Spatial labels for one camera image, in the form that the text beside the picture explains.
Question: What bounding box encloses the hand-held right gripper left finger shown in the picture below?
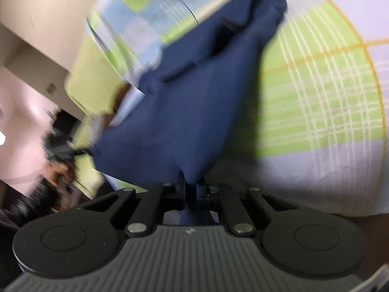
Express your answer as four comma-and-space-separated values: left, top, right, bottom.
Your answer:
78, 173, 186, 238

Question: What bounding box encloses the navy blue garment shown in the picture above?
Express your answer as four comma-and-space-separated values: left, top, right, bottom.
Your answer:
91, 0, 289, 226

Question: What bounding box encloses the light green bed sheet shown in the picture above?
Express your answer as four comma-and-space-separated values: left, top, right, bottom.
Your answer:
65, 41, 124, 197

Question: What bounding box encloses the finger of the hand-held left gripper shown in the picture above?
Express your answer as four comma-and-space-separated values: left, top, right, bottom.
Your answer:
71, 146, 101, 158

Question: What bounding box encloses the plaid quilt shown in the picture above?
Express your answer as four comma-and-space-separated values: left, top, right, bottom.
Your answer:
73, 0, 389, 218

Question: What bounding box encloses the person's left hand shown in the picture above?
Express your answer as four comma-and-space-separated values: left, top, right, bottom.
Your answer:
44, 161, 76, 191

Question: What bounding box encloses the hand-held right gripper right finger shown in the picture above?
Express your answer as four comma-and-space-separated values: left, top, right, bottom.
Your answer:
196, 184, 302, 236

